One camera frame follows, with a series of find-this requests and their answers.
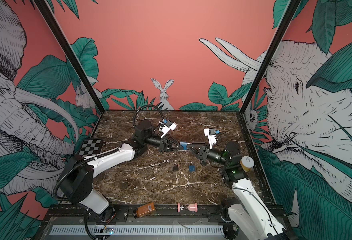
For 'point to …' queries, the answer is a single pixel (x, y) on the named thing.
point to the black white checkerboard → (90, 147)
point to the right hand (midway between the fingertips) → (187, 148)
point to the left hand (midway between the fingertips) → (181, 149)
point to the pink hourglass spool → (191, 207)
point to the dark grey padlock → (175, 167)
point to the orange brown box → (143, 210)
